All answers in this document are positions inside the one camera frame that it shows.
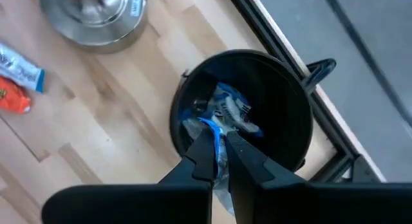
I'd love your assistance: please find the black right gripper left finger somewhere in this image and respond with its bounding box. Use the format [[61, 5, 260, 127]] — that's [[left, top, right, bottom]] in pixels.
[[41, 127, 216, 224]]

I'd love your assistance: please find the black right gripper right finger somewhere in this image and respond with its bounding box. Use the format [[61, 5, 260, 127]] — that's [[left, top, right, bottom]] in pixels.
[[225, 130, 412, 224]]

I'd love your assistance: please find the orange Reese's candy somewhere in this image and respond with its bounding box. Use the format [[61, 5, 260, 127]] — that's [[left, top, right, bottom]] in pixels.
[[0, 75, 32, 115]]

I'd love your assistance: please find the black plastic bucket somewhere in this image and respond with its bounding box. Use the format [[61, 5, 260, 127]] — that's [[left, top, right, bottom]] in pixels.
[[169, 49, 314, 173]]

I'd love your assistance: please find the white-shade silver table lamp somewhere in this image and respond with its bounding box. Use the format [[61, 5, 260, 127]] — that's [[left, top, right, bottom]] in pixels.
[[39, 0, 149, 54]]

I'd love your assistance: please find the black frame hook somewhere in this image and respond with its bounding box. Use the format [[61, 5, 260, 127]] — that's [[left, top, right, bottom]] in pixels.
[[302, 58, 337, 95]]

